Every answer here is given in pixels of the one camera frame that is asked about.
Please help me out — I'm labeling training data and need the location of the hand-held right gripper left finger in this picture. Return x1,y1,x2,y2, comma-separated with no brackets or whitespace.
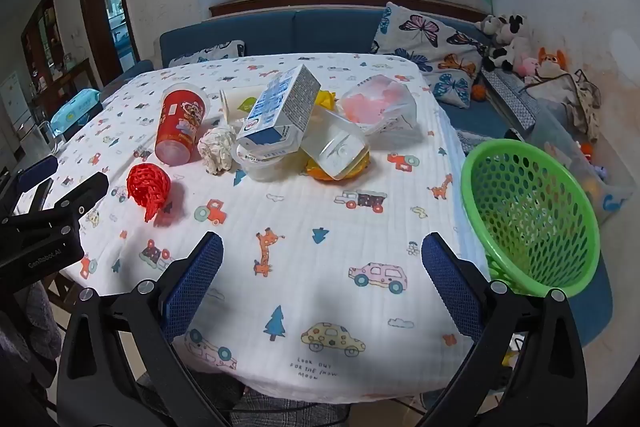
56,232,236,427

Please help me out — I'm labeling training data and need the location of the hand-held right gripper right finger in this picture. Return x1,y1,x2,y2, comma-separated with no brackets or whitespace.
417,232,588,427

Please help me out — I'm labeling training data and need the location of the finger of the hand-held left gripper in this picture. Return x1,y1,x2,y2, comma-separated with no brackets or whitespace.
50,172,110,218
10,155,60,214

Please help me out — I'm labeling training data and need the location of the green plastic basket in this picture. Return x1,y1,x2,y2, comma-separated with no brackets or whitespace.
460,139,601,298

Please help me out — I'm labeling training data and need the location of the red printed plastic cup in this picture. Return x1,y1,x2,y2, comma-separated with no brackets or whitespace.
154,82,210,165

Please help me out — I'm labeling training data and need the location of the red foam mesh net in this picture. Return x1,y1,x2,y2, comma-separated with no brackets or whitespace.
126,162,172,224

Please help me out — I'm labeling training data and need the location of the light blue packet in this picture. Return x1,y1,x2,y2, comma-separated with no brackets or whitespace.
50,88,103,140

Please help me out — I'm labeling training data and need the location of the white printed table blanket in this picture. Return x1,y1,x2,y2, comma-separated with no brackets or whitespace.
12,53,493,400

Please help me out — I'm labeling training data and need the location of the clear plastic lid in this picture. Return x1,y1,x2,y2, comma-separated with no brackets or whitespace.
232,139,301,182

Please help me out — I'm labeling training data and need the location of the crumpled white paper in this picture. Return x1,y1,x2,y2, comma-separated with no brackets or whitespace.
197,124,238,175

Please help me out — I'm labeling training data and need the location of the checkered lace sofa cover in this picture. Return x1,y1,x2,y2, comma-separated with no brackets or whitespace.
456,129,493,154
480,69,541,130

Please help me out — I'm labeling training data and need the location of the white wrapper with green print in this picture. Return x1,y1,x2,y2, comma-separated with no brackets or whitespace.
220,88,261,124

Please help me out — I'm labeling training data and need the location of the clear plastic storage bin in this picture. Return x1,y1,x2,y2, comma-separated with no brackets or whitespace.
530,107,636,228

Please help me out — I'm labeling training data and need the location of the blue white milk carton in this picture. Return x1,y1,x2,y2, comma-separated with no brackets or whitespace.
235,64,322,148

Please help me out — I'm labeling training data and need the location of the white printed cushion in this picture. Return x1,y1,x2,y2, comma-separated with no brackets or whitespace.
167,39,246,68

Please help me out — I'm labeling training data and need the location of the clear container with pink pieces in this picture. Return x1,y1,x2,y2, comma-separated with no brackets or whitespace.
336,74,418,148

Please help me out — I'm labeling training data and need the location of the beige cloth bag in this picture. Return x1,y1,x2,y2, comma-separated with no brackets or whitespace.
522,69,603,142

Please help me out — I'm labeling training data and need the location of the pink plush toy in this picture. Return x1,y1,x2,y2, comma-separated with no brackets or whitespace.
515,54,541,78

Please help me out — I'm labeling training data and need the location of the black white cow plush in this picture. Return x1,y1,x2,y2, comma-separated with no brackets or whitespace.
482,14,532,72

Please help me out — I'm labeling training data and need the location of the butterfly print pillow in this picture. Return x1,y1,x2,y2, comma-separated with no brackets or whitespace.
370,2,488,110

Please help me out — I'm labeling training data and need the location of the orange fox plush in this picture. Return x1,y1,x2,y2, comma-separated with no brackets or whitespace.
537,47,569,78

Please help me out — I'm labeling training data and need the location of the grey white plush toy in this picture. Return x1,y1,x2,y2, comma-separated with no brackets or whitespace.
475,14,501,38

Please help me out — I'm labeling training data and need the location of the blue sofa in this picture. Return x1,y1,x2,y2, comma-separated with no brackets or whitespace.
100,4,613,348

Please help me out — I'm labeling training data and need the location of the brown wooden ledge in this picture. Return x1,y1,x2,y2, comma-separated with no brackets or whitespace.
210,0,488,22

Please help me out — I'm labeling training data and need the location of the dark wooden door frame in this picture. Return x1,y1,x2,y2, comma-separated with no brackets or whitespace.
75,0,141,85

